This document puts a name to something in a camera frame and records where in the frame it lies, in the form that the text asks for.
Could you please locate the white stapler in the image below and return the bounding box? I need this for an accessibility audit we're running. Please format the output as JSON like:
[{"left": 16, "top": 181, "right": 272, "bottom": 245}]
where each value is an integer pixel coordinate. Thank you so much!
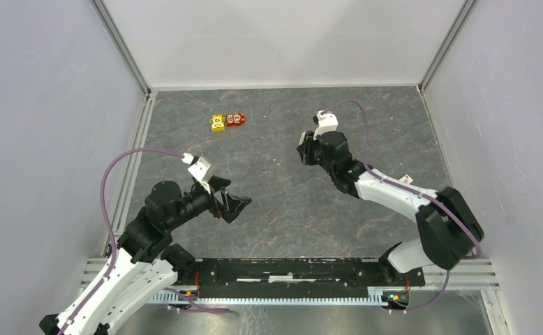
[{"left": 298, "top": 131, "right": 314, "bottom": 146}]

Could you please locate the red toy block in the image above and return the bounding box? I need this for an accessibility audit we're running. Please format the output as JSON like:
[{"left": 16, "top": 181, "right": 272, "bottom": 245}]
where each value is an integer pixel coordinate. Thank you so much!
[{"left": 225, "top": 112, "right": 245, "bottom": 127}]

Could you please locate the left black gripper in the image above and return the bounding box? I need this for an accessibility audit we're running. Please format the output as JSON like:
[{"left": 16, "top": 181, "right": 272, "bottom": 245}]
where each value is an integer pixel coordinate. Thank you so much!
[{"left": 167, "top": 175, "right": 252, "bottom": 230}]

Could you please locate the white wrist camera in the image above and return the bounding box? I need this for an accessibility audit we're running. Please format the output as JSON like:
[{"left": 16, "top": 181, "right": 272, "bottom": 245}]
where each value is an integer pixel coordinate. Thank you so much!
[
  {"left": 187, "top": 156, "right": 215, "bottom": 194},
  {"left": 313, "top": 110, "right": 339, "bottom": 140}
]

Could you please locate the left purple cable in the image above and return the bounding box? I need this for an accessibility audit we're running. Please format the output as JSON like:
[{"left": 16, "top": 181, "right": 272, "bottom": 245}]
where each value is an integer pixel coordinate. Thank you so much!
[{"left": 56, "top": 147, "right": 194, "bottom": 335}]

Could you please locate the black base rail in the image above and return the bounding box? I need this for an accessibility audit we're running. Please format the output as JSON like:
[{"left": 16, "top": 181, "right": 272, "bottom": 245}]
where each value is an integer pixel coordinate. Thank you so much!
[{"left": 174, "top": 258, "right": 426, "bottom": 299}]

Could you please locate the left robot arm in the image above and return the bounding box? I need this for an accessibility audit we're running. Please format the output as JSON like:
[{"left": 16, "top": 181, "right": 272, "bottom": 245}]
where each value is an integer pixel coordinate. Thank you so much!
[{"left": 39, "top": 177, "right": 252, "bottom": 334}]

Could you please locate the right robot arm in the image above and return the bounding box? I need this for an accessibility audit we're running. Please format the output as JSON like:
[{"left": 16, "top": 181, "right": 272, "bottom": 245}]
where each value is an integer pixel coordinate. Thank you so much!
[{"left": 297, "top": 131, "right": 484, "bottom": 285}]

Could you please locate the yellow toy block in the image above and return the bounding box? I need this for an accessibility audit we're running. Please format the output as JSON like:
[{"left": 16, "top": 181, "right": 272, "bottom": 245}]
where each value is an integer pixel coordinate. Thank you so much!
[{"left": 210, "top": 114, "right": 226, "bottom": 133}]

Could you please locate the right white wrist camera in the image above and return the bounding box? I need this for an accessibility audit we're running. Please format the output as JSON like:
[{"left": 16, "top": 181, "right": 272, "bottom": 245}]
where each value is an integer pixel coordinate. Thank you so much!
[{"left": 313, "top": 110, "right": 339, "bottom": 140}]

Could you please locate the white staple box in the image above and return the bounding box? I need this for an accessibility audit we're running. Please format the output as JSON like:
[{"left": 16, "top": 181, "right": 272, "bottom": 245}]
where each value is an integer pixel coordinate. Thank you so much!
[{"left": 399, "top": 174, "right": 414, "bottom": 185}]

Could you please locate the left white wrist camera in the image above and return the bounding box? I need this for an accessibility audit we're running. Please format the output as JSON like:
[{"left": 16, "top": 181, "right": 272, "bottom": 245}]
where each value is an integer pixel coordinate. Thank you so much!
[{"left": 187, "top": 156, "right": 215, "bottom": 194}]

